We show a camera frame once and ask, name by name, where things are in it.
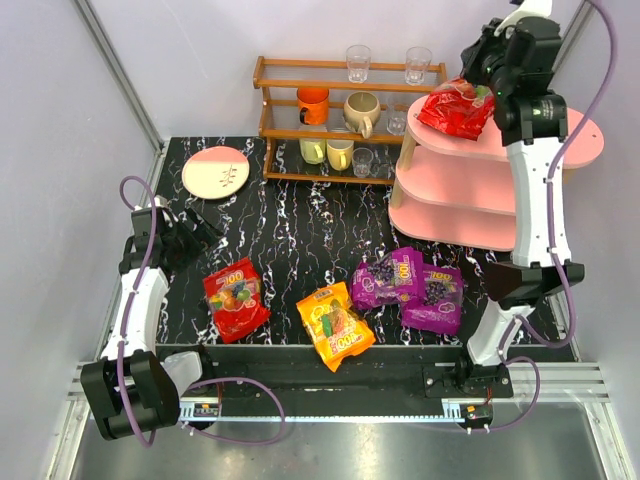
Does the pink and cream plate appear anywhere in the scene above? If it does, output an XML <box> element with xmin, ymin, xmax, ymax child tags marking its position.
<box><xmin>181</xmin><ymin>146</ymin><xmax>250</xmax><ymax>200</ymax></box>

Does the red candy bag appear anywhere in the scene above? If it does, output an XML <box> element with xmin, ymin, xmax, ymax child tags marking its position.
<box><xmin>203</xmin><ymin>257</ymin><xmax>270</xmax><ymax>344</ymax></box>
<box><xmin>417</xmin><ymin>77</ymin><xmax>495</xmax><ymax>141</ymax></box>

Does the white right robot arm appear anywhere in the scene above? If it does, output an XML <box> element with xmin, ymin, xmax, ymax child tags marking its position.
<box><xmin>461</xmin><ymin>13</ymin><xmax>584</xmax><ymax>368</ymax></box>

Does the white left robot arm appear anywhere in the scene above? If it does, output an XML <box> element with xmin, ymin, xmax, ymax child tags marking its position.
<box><xmin>80</xmin><ymin>206</ymin><xmax>221</xmax><ymax>440</ymax></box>

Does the clear glass middle shelf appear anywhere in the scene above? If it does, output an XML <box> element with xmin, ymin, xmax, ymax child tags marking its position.
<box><xmin>386</xmin><ymin>102</ymin><xmax>408</xmax><ymax>136</ymax></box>

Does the clear glass shelf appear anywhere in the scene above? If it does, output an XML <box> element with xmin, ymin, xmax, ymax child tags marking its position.
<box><xmin>386</xmin><ymin>102</ymin><xmax>408</xmax><ymax>136</ymax></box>
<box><xmin>352</xmin><ymin>147</ymin><xmax>374</xmax><ymax>178</ymax></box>

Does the pink three-tier shelf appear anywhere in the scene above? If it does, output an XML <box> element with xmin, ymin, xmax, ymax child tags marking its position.
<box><xmin>388</xmin><ymin>92</ymin><xmax>606</xmax><ymax>253</ymax></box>

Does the clear glass bottom shelf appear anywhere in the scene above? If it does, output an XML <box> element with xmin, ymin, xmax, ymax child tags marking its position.
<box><xmin>352</xmin><ymin>147</ymin><xmax>374</xmax><ymax>178</ymax></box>

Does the orange candy bag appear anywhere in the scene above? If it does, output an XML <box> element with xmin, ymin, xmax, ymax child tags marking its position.
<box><xmin>296</xmin><ymin>282</ymin><xmax>375</xmax><ymax>373</ymax></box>

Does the purple candy bag upper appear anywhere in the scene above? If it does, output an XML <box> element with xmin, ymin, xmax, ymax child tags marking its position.
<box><xmin>350</xmin><ymin>247</ymin><xmax>425</xmax><ymax>310</ymax></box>

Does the purple candy bag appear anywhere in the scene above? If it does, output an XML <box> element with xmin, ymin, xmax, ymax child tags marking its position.
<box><xmin>350</xmin><ymin>247</ymin><xmax>425</xmax><ymax>310</ymax></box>
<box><xmin>401</xmin><ymin>264</ymin><xmax>464</xmax><ymax>335</ymax></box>

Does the purple candy bag lower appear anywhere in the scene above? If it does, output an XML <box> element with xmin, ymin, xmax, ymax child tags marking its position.
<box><xmin>401</xmin><ymin>264</ymin><xmax>464</xmax><ymax>335</ymax></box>

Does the clear glass top right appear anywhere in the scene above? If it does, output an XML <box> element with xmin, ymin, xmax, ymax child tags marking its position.
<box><xmin>405</xmin><ymin>46</ymin><xmax>432</xmax><ymax>86</ymax></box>

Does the clear glass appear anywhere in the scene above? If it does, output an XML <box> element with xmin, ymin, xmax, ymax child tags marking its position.
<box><xmin>405</xmin><ymin>46</ymin><xmax>432</xmax><ymax>86</ymax></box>
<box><xmin>346</xmin><ymin>44</ymin><xmax>371</xmax><ymax>84</ymax></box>

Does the pale green mug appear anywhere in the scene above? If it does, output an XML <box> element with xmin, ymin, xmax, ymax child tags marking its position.
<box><xmin>299</xmin><ymin>138</ymin><xmax>326</xmax><ymax>165</ymax></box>

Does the clear glass top left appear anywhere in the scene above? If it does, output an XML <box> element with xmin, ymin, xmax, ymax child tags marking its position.
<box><xmin>346</xmin><ymin>44</ymin><xmax>371</xmax><ymax>84</ymax></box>

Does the beige round mug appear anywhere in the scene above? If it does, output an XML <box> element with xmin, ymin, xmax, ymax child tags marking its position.
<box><xmin>343</xmin><ymin>91</ymin><xmax>381</xmax><ymax>139</ymax></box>

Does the cream yellow mug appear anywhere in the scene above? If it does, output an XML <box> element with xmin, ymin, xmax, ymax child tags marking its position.
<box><xmin>326</xmin><ymin>139</ymin><xmax>354</xmax><ymax>171</ymax></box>

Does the brown wooden cup rack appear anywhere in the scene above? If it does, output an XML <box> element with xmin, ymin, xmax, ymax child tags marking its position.
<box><xmin>253</xmin><ymin>55</ymin><xmax>449</xmax><ymax>183</ymax></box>

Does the orange mug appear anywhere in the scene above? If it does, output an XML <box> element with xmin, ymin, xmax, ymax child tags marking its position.
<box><xmin>297</xmin><ymin>87</ymin><xmax>330</xmax><ymax>125</ymax></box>

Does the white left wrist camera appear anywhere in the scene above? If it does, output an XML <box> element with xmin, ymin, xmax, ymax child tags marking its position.
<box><xmin>147</xmin><ymin>196</ymin><xmax>169</xmax><ymax>210</ymax></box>

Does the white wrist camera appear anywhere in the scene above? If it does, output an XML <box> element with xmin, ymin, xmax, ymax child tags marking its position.
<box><xmin>147</xmin><ymin>196</ymin><xmax>169</xmax><ymax>210</ymax></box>
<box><xmin>502</xmin><ymin>0</ymin><xmax>553</xmax><ymax>27</ymax></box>

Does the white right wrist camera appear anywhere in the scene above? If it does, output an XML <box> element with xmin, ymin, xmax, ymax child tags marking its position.
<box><xmin>502</xmin><ymin>0</ymin><xmax>553</xmax><ymax>27</ymax></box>

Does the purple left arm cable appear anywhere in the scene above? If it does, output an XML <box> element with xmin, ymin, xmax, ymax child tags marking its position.
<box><xmin>115</xmin><ymin>175</ymin><xmax>286</xmax><ymax>449</ymax></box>

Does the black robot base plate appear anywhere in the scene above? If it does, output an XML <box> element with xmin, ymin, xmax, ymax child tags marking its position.
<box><xmin>158</xmin><ymin>344</ymin><xmax>514</xmax><ymax>400</ymax></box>

